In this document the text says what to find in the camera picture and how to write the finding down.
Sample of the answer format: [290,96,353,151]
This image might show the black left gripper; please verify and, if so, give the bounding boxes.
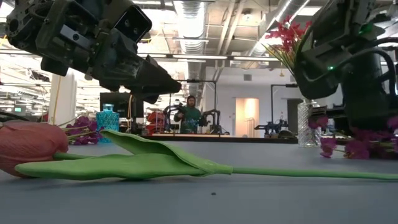
[40,0,183,95]

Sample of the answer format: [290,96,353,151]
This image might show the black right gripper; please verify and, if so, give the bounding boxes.
[294,0,398,130]

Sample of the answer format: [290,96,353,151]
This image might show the purple artificial flower bunch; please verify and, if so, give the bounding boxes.
[307,114,398,161]
[63,115,105,146]

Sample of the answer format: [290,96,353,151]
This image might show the red artificial tulip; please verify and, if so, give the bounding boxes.
[0,119,398,183]

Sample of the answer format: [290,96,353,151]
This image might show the red artificial flower bunch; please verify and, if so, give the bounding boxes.
[262,15,313,78]
[273,17,313,75]

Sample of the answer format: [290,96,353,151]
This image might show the blue glass vase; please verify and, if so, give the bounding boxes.
[95,103,121,144]

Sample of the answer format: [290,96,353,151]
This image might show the clear glass vase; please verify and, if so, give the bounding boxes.
[297,99,323,148]

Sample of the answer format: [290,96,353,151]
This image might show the red storage bins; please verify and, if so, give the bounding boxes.
[146,111,165,134]

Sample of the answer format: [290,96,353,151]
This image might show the black monitor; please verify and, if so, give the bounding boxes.
[99,92,146,119]

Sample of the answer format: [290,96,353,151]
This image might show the person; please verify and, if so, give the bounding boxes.
[173,95,203,134]

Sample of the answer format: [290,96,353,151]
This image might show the grey table mat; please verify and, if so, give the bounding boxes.
[0,141,398,224]

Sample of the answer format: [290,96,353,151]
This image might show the black background rig frame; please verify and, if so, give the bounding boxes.
[169,79,218,135]
[270,83,299,138]

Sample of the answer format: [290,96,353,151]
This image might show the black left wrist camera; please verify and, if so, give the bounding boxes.
[113,4,153,44]

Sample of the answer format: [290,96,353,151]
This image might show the silver ventilation duct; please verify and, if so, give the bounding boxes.
[172,0,208,91]

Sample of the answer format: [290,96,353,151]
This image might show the black metal table frame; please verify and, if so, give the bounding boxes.
[141,134,299,144]

